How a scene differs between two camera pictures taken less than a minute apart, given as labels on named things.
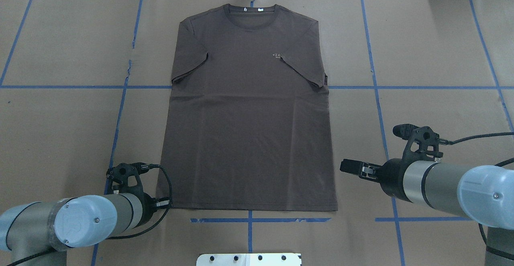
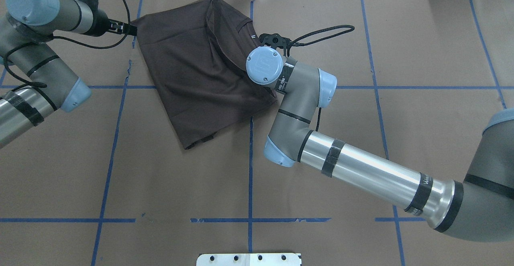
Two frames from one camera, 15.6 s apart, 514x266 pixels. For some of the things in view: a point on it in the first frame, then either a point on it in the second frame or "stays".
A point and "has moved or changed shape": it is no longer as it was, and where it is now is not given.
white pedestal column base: x=249 y=259 stays
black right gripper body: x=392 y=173 -> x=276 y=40
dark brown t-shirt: x=248 y=123 has moved or changed shape
